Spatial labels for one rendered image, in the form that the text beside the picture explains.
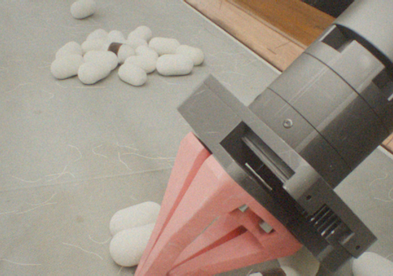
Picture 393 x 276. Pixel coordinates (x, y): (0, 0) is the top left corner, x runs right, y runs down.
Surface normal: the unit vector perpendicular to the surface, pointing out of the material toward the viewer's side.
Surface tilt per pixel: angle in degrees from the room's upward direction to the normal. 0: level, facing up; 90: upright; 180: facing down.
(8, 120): 0
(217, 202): 104
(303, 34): 0
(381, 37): 53
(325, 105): 57
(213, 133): 42
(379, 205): 0
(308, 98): 48
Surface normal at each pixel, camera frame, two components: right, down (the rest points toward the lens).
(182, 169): -0.81, -0.26
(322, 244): -0.60, -0.54
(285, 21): 0.03, -0.88
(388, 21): -0.33, -0.26
